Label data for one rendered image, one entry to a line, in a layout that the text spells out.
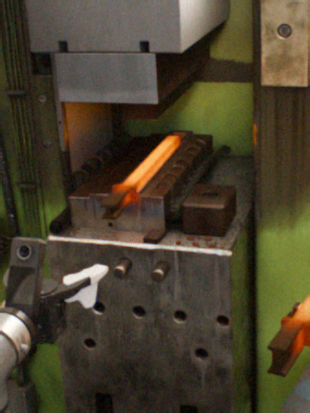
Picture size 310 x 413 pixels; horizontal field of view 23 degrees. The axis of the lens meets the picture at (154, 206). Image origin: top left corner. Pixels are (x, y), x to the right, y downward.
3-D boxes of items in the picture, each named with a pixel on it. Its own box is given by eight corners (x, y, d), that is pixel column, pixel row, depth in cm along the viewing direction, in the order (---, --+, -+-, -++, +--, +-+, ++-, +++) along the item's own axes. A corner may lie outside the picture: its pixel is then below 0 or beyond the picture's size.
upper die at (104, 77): (158, 104, 143) (155, 53, 139) (59, 101, 149) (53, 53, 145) (210, 58, 180) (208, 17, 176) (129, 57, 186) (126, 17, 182)
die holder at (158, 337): (234, 445, 160) (231, 252, 143) (65, 419, 171) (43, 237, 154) (276, 312, 209) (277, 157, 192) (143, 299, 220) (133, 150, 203)
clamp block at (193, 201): (224, 238, 149) (224, 206, 147) (183, 234, 151) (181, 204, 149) (237, 214, 160) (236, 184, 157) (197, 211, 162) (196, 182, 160)
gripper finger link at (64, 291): (80, 279, 120) (31, 297, 116) (78, 269, 120) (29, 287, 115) (96, 289, 117) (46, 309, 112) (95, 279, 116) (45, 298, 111)
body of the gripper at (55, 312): (26, 319, 121) (-11, 360, 111) (19, 270, 118) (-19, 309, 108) (70, 324, 119) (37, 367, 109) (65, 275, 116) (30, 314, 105)
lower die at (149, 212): (165, 233, 153) (162, 193, 149) (72, 226, 158) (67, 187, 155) (213, 164, 190) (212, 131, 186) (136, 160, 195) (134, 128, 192)
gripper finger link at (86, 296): (108, 293, 124) (59, 312, 119) (105, 260, 122) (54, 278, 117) (119, 300, 122) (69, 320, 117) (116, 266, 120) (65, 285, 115)
